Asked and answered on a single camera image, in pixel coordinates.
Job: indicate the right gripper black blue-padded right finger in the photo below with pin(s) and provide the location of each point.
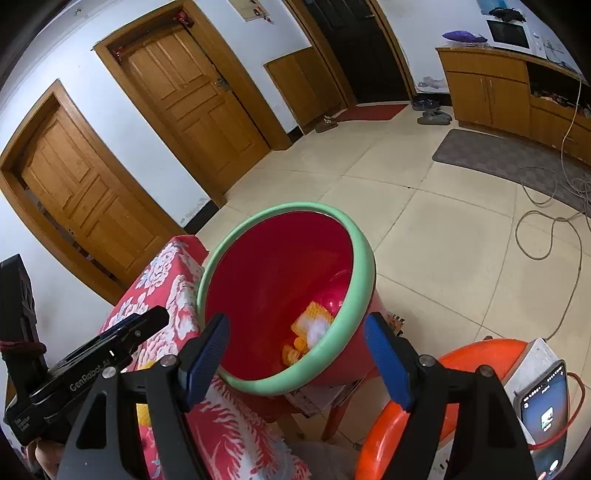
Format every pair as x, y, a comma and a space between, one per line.
469, 407

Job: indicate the person's left hand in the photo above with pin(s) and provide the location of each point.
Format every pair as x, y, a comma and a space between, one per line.
48, 455

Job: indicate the smartphone with lit screen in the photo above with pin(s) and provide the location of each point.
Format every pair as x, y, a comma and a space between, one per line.
543, 409

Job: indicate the white cardboard box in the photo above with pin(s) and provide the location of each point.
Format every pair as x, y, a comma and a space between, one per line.
536, 359

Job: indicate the orange plastic stool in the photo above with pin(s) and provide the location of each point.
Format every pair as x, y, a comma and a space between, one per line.
501, 354

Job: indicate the red floral tablecloth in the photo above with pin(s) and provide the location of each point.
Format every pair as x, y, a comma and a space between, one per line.
232, 440

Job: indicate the left wooden door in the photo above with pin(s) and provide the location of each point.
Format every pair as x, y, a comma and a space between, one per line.
78, 200

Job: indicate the wooden door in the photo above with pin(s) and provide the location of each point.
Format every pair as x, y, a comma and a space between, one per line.
192, 90
78, 200

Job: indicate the red bin with green rim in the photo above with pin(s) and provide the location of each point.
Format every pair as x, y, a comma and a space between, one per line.
266, 272

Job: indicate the grey floor mat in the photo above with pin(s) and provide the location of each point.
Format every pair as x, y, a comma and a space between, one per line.
536, 168

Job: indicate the grey slippers pair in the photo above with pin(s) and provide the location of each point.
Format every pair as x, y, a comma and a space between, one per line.
431, 113

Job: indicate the red doormat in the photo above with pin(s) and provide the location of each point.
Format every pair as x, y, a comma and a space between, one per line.
382, 112

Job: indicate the wooden sideboard cabinet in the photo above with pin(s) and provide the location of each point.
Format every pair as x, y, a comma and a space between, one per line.
519, 95

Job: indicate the brown shoe by panel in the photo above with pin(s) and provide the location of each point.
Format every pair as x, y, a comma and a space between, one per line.
325, 124

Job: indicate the middle wooden door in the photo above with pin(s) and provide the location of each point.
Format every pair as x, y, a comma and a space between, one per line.
192, 90

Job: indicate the white microwave oven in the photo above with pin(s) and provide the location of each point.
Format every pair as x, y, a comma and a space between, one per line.
514, 35

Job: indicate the purple cloth on cabinet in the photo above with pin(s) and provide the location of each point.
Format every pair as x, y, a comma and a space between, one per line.
465, 37

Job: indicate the low wooden wall panel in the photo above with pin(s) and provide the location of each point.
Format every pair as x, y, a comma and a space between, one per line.
306, 86

